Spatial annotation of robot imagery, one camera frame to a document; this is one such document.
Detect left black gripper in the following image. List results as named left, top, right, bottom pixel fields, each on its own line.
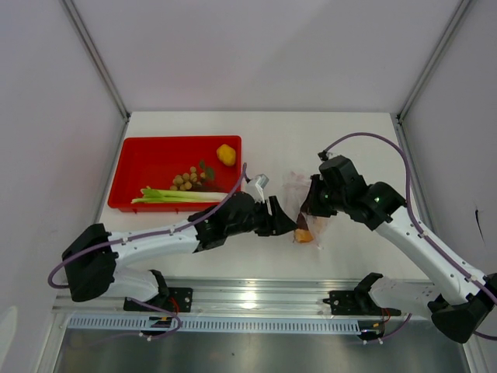
left=225, top=195, right=297, bottom=237

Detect orange purple sweet potato slice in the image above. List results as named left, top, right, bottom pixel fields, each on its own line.
left=294, top=212, right=314, bottom=244

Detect green celery stalks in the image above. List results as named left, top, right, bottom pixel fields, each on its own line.
left=131, top=188, right=228, bottom=204

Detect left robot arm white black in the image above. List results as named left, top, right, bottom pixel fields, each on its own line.
left=61, top=192, right=297, bottom=311

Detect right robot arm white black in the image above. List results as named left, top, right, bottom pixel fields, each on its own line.
left=304, top=155, right=496, bottom=343

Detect yellow potato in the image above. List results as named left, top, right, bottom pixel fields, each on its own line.
left=217, top=144, right=237, bottom=167

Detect bunch of tan longans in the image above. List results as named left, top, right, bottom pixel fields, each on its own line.
left=169, top=160, right=221, bottom=192

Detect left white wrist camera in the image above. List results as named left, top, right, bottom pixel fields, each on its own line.
left=245, top=174, right=269, bottom=203

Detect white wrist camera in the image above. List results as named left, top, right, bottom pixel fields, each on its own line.
left=318, top=150, right=335, bottom=162
left=245, top=174, right=269, bottom=203

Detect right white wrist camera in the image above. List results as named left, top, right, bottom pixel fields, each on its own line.
left=318, top=150, right=335, bottom=162

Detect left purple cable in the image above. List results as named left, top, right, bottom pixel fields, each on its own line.
left=47, top=162, right=249, bottom=343

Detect purple cable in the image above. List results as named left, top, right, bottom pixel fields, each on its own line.
left=47, top=162, right=249, bottom=343
left=320, top=131, right=497, bottom=345

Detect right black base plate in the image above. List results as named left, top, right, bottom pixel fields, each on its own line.
left=321, top=290, right=401, bottom=316

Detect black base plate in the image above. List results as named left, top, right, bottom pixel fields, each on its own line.
left=321, top=290, right=401, bottom=316
left=123, top=288, right=193, bottom=313

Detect aluminium mounting rail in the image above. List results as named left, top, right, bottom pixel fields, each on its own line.
left=52, top=276, right=477, bottom=320

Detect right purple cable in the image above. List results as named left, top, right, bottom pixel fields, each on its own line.
left=320, top=131, right=497, bottom=345

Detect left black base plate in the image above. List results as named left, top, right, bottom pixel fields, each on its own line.
left=123, top=288, right=193, bottom=313

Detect slotted white cable duct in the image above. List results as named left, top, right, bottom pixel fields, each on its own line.
left=68, top=314, right=361, bottom=335

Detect right aluminium frame post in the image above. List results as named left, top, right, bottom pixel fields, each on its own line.
left=396, top=0, right=477, bottom=125

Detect aluminium frame post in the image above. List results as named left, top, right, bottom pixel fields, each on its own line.
left=59, top=0, right=130, bottom=123
left=396, top=0, right=477, bottom=125

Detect left aluminium frame post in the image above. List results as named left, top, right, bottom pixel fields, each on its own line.
left=59, top=0, right=130, bottom=123

